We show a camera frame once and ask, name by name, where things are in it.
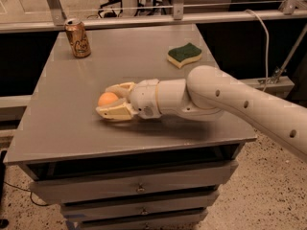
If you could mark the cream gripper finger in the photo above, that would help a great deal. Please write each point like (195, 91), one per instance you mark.
(121, 90)
(120, 110)

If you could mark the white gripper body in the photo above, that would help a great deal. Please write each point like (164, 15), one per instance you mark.
(144, 99)

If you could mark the orange fruit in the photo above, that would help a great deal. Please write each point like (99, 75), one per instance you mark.
(107, 98)

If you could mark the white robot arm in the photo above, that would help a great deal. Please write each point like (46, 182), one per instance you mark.
(204, 95)

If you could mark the green yellow sponge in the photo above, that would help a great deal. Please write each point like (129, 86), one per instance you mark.
(184, 55)

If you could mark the gold soda can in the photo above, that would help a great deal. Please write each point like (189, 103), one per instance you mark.
(77, 37)

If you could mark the grey drawer cabinet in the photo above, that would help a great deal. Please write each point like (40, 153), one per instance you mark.
(61, 135)

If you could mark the top grey drawer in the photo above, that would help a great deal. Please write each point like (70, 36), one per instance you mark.
(134, 183)

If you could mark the grey drawer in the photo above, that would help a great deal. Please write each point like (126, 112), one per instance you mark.
(134, 183)
(162, 221)
(142, 205)

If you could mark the middle grey drawer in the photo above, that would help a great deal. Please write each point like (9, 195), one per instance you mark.
(142, 205)

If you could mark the bottom grey drawer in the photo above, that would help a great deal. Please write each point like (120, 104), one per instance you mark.
(162, 221)

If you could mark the metal railing frame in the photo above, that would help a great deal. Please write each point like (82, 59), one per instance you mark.
(47, 15)

